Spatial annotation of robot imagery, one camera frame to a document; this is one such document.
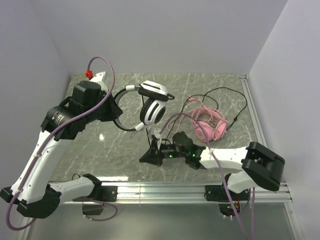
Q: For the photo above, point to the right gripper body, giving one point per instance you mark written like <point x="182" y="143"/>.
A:
<point x="155" y="152"/>

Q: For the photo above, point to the white black headphones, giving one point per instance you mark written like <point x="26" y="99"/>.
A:
<point x="154" y="107"/>

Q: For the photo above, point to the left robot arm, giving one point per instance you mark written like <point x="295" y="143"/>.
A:
<point x="32" y="193"/>

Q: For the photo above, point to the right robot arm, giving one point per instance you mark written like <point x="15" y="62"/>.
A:
<point x="257" y="165"/>

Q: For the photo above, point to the pink headphones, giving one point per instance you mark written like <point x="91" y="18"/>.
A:
<point x="203" y="129"/>

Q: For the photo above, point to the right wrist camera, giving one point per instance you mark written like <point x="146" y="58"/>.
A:
<point x="154" y="131"/>

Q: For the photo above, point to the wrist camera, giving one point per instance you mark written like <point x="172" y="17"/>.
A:
<point x="154" y="131"/>
<point x="102" y="79"/>

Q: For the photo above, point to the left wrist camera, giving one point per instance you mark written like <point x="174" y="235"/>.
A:
<point x="102" y="79"/>

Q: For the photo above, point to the aluminium front rail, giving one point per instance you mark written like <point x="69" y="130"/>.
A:
<point x="143" y="192"/>

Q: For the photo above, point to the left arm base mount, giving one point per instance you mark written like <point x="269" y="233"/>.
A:
<point x="99" y="196"/>

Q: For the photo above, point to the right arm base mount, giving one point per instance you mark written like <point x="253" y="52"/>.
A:
<point x="241" y="201"/>

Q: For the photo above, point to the aluminium left side rail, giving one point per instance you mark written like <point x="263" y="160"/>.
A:
<point x="23" y="234"/>

